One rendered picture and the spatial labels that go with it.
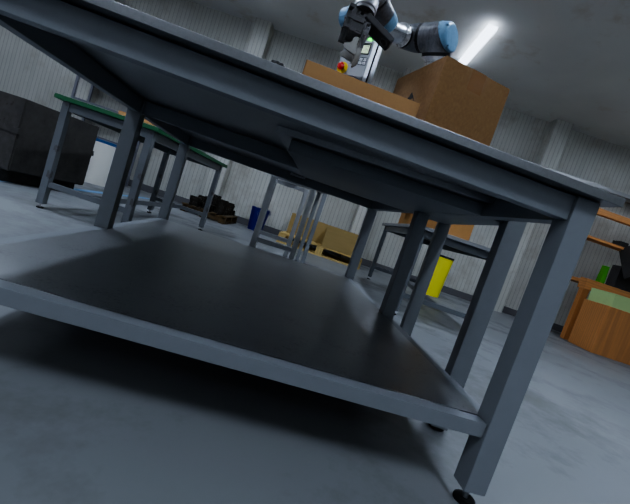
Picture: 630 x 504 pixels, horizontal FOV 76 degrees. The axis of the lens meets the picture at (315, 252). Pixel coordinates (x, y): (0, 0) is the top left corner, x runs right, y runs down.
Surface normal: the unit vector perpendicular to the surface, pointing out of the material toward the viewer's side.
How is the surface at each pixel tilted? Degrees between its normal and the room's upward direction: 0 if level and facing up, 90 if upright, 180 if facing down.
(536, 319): 90
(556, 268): 90
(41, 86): 90
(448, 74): 90
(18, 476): 0
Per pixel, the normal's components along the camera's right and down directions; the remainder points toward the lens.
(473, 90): 0.28, 0.18
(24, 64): -0.03, 0.07
